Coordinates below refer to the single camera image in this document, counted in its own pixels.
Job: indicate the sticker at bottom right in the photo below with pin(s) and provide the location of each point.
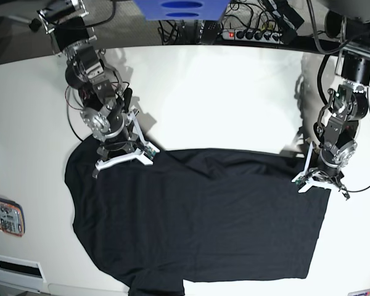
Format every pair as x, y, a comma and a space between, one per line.
365, 292

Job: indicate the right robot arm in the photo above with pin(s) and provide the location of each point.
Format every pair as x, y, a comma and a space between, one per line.
105, 100

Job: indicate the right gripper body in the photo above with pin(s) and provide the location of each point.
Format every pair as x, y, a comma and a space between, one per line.
127, 147

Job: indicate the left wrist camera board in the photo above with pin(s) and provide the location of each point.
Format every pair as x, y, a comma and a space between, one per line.
299, 180

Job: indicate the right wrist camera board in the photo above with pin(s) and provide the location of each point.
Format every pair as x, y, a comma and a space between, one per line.
150, 153

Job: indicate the orange framed device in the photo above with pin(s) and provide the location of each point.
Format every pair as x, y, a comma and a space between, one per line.
12, 219

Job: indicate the blue plastic box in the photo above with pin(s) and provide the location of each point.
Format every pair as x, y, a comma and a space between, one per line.
182, 9

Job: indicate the power strip with red switch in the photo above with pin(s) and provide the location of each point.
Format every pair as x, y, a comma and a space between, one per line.
251, 35

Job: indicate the black T-shirt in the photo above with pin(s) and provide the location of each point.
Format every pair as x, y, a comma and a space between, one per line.
200, 215

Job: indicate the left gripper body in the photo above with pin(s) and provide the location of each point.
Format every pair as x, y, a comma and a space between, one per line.
319, 174

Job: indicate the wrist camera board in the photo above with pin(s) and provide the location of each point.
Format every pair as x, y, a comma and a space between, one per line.
299, 180
150, 153

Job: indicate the black caster wheel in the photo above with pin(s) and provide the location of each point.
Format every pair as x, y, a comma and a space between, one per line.
35, 25

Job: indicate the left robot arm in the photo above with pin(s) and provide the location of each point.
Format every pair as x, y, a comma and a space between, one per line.
343, 83

